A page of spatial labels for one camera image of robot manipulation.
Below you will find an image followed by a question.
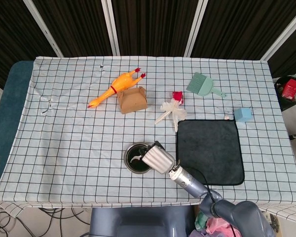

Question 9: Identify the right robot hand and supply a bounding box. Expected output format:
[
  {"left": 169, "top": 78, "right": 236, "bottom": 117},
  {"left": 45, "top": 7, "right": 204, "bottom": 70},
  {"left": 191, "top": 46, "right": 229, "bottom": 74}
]
[{"left": 142, "top": 140, "right": 176, "bottom": 175}]

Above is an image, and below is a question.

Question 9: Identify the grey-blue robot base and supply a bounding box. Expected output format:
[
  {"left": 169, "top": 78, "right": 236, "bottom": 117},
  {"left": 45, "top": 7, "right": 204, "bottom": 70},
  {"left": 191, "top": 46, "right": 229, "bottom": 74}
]
[{"left": 89, "top": 204, "right": 195, "bottom": 237}]

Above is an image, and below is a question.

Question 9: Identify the steel bowl with dark liquid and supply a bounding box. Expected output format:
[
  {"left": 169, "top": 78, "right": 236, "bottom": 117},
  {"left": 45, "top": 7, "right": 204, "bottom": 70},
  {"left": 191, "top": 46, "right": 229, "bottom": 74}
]
[{"left": 124, "top": 142, "right": 157, "bottom": 174}]

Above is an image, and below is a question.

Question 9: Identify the dark grey mat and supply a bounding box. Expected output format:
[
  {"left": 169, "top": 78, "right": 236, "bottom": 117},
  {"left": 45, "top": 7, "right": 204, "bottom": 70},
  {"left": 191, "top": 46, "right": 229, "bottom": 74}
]
[{"left": 175, "top": 119, "right": 245, "bottom": 186}]

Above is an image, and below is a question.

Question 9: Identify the brown cardboard box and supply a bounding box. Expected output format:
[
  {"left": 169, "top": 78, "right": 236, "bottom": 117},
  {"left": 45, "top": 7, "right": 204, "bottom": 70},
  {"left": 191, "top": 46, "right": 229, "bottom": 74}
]
[{"left": 116, "top": 86, "right": 148, "bottom": 115}]

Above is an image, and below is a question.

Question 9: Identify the white checked tablecloth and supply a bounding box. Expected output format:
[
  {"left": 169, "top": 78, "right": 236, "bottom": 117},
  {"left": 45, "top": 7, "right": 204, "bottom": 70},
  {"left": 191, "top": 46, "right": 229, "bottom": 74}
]
[{"left": 0, "top": 56, "right": 296, "bottom": 220}]

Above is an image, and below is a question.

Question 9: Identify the green plastic bag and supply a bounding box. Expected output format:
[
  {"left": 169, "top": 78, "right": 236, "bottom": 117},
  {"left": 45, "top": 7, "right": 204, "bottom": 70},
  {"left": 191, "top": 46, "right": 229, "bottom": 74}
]
[{"left": 194, "top": 209, "right": 211, "bottom": 229}]

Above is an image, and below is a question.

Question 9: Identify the yellow rubber chicken toy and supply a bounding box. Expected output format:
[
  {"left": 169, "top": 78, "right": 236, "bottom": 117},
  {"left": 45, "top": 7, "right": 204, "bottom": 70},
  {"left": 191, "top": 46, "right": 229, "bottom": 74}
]
[{"left": 87, "top": 67, "right": 147, "bottom": 109}]

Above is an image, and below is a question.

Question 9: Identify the green brush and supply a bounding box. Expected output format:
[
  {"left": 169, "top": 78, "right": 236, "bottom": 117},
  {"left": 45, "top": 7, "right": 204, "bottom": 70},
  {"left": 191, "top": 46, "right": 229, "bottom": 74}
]
[{"left": 186, "top": 72, "right": 227, "bottom": 98}]

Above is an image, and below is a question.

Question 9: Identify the pink plastic bag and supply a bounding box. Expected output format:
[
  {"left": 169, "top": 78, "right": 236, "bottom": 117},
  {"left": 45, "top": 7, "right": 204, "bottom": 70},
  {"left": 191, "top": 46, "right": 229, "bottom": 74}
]
[{"left": 206, "top": 216, "right": 235, "bottom": 237}]

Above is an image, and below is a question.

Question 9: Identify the light blue cube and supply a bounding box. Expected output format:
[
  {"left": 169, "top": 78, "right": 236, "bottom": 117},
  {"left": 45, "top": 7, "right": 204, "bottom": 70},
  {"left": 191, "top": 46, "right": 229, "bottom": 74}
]
[{"left": 233, "top": 107, "right": 253, "bottom": 123}]

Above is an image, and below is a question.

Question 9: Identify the open cardboard storage box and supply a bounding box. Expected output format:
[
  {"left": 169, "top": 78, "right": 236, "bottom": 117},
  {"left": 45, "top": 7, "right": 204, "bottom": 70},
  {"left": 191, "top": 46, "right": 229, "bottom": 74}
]
[{"left": 260, "top": 211, "right": 282, "bottom": 234}]

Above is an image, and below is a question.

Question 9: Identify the black waste bin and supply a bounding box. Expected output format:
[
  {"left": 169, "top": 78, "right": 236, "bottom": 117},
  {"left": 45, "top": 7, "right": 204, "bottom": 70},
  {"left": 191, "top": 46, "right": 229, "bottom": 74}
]
[{"left": 273, "top": 76, "right": 296, "bottom": 112}]

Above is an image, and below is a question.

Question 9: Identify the black floor cable tangle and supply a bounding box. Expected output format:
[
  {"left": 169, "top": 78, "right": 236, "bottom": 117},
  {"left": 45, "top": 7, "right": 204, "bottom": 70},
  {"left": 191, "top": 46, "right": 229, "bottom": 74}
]
[{"left": 0, "top": 205, "right": 91, "bottom": 237}]

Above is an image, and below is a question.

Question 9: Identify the white partition frame post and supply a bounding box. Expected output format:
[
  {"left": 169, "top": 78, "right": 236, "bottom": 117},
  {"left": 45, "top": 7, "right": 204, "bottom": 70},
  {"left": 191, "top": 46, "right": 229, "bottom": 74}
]
[
  {"left": 184, "top": 0, "right": 209, "bottom": 57},
  {"left": 101, "top": 0, "right": 121, "bottom": 56},
  {"left": 260, "top": 11, "right": 296, "bottom": 61},
  {"left": 23, "top": 0, "right": 64, "bottom": 58}
]

